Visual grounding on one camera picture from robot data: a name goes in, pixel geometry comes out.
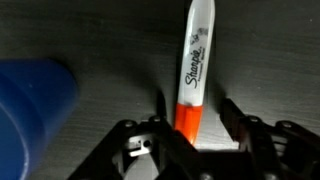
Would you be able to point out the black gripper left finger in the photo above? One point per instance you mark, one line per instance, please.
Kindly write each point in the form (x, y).
(146, 160)

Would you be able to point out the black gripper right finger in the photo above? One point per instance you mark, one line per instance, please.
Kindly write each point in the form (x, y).
(283, 150)

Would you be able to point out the white marker with orange cap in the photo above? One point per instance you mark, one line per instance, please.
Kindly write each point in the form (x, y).
(196, 66)

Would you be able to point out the blue plastic cup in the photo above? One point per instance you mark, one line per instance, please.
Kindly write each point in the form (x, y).
(30, 116)

